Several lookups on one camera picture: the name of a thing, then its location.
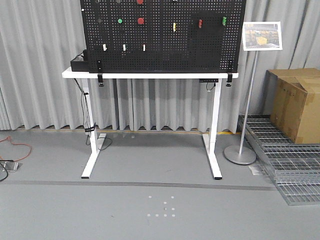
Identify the lower red push button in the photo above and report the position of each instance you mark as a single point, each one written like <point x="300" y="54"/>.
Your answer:
<point x="140" y="21"/>

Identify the red push button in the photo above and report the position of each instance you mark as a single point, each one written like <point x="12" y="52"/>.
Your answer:
<point x="140" y="21"/>
<point x="140" y="2"/>

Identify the upper red push button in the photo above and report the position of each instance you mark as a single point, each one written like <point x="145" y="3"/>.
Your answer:
<point x="140" y="2"/>

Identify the desk height control panel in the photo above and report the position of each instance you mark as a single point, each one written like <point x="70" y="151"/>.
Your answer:
<point x="208" y="80"/>

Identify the white standing desk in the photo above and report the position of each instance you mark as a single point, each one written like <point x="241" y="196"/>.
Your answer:
<point x="97" y="140"/>

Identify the right black desk clamp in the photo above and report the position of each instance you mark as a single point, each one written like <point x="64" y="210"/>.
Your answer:
<point x="230" y="74"/>

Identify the black desk clamp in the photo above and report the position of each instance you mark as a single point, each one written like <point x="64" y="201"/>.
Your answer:
<point x="230" y="74"/>
<point x="100" y="73"/>

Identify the left black desk clamp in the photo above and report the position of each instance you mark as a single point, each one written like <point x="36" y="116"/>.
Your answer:
<point x="100" y="73"/>

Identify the black perforated pegboard panel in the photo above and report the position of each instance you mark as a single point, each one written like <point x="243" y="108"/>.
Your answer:
<point x="188" y="50"/>

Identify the black box on desk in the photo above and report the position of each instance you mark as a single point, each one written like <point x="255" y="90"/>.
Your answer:
<point x="80" y="62"/>

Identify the silver sign stand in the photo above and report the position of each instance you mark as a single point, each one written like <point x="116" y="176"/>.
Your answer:
<point x="257" y="36"/>

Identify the brown cardboard box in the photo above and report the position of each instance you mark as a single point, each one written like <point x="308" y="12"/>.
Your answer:
<point x="296" y="105"/>

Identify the metal floor grating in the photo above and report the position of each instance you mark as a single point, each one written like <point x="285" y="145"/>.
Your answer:
<point x="293" y="168"/>

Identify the grey foot pedal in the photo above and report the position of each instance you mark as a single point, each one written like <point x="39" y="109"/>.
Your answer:
<point x="11" y="166"/>

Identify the red toggle switch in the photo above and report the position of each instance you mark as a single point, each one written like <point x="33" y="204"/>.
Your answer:
<point x="200" y="23"/>

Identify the green toggle switch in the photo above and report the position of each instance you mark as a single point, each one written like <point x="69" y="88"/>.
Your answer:
<point x="224" y="21"/>

